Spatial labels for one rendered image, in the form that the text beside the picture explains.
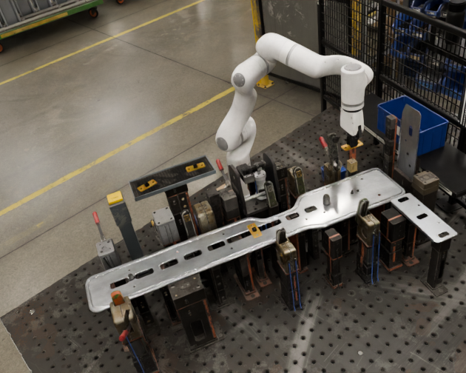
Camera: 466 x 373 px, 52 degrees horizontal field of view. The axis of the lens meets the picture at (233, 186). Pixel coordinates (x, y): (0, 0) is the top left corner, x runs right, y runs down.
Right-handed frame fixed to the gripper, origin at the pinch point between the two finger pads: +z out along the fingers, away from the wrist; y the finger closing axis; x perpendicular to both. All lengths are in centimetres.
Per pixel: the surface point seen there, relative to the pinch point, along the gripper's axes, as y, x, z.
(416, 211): 22.9, 15.3, 27.4
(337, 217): 10.4, -13.3, 27.4
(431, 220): 30.4, 16.8, 27.4
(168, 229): -12, -79, 20
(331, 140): -15.0, -1.0, 8.2
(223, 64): -384, 67, 128
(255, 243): 7, -49, 27
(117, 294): 15, -105, 17
